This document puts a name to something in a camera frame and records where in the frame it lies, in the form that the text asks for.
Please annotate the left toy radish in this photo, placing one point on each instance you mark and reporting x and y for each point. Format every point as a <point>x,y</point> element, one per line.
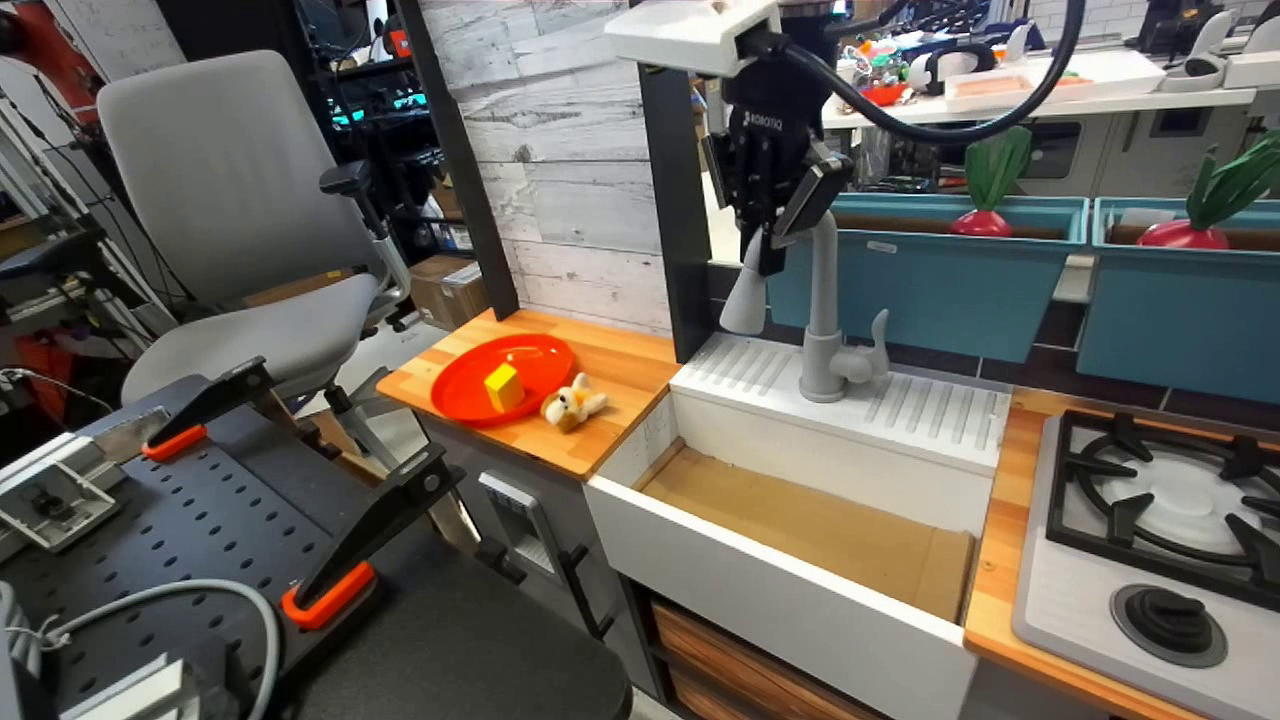
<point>989,179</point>

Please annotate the yellow toy block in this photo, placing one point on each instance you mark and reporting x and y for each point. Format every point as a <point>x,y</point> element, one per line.
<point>504,390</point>

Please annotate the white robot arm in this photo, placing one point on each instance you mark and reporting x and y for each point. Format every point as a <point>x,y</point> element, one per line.
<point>722,38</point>

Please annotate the far black orange clamp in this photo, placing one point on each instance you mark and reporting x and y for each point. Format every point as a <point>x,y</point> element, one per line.
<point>191,426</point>

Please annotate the left teal planter box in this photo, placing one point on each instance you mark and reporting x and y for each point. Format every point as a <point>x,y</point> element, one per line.
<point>943,289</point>

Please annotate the black stove grate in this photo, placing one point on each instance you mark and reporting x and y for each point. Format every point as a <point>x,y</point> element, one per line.
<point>1203,509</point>

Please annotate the white toy sink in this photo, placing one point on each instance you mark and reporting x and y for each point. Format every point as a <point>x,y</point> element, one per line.
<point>835,539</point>

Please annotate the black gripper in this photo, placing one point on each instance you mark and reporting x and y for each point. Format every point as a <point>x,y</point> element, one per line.
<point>762,156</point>

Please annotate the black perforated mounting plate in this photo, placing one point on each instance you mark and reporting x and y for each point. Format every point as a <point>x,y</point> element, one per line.
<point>111,556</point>

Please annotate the right toy radish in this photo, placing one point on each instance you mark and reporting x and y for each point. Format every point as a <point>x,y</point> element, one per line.
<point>1222,191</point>

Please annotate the wooden drawer front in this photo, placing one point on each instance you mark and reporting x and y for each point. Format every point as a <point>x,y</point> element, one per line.
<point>722,676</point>

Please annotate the near black orange clamp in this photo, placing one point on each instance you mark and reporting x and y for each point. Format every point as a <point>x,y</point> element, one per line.
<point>348,573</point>

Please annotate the grey office chair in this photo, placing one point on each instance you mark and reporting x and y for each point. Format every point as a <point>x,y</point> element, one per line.
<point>223,162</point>

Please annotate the grey sink faucet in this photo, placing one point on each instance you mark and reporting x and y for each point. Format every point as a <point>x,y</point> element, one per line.
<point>828,366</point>

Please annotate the grey toy stove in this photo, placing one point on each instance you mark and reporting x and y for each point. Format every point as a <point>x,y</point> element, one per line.
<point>1061,606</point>

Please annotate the toy radish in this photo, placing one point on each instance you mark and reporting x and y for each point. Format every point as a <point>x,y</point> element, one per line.
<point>989,179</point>
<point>1222,191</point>

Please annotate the orange plate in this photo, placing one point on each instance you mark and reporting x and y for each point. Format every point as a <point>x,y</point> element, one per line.
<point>544,366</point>

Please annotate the cardboard box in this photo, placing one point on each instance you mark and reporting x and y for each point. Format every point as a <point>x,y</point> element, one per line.
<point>448,289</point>

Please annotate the small plush toy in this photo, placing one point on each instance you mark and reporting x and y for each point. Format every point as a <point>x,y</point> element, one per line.
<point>573,405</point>

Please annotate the black orange clamp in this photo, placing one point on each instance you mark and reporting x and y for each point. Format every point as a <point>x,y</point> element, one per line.
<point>191,426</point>
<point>348,573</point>

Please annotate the right teal planter box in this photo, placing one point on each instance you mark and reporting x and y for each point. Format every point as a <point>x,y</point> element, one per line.
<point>1184,317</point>

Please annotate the black stove knob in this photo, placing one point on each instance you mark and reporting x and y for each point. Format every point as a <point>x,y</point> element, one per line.
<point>1170,624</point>

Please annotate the teal planter box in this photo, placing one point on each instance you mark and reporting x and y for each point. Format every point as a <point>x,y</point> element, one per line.
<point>1184,317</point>
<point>943,289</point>

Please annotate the black vertical post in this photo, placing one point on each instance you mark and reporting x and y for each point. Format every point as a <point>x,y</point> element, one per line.
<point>670,121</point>

